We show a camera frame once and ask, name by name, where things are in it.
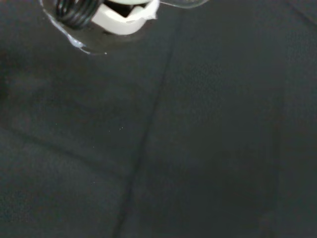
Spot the black bench cloth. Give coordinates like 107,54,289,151
0,0,317,238

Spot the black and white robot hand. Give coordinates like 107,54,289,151
54,0,159,35

